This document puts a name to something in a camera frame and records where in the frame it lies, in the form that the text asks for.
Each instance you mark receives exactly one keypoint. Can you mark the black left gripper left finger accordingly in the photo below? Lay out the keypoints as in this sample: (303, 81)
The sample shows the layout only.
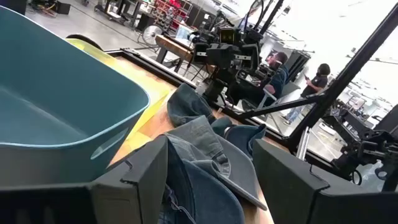
(130, 199)

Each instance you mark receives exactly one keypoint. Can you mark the round floor fan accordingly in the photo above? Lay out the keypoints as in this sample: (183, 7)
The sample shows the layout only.
(151, 34)

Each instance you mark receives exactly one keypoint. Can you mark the blue denim cap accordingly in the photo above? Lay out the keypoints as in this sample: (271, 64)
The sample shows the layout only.
(211, 202)

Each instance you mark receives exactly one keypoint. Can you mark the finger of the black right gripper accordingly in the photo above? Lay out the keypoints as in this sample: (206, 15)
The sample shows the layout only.
(251, 56)
(201, 53)

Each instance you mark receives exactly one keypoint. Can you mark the wooden workbench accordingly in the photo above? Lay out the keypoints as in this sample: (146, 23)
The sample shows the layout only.
(174, 46)

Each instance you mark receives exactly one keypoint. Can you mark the standing person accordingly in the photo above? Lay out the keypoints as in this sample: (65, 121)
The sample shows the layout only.
(314, 85)

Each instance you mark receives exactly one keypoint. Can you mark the grey cap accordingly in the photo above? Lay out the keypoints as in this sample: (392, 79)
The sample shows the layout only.
(239, 174)

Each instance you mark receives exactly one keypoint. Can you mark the dark navy blue cap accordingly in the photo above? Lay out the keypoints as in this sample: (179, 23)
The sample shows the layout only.
(245, 138)

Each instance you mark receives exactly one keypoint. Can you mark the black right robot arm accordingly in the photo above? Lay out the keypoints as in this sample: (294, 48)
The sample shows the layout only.
(217, 87)

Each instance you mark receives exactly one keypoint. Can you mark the teal plastic bin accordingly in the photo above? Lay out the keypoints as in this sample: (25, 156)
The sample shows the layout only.
(62, 93)

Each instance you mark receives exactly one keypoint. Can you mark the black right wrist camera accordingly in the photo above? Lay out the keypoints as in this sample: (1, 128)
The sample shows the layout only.
(228, 35)

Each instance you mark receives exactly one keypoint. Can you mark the white chair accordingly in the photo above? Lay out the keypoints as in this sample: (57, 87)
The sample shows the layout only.
(268, 93)

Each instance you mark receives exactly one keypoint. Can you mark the silver aluminium post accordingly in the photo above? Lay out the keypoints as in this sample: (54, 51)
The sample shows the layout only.
(303, 143)

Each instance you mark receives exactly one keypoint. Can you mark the seated person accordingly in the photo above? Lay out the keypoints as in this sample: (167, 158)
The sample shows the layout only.
(276, 81)

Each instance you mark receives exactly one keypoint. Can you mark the black aluminium rig frame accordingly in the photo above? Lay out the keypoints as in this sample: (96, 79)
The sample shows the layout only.
(342, 77)

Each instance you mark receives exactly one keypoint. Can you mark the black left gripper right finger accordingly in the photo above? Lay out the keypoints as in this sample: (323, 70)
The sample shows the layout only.
(298, 199)

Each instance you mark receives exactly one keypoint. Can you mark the red storage rack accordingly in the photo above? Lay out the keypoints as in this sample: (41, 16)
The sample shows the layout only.
(169, 12)

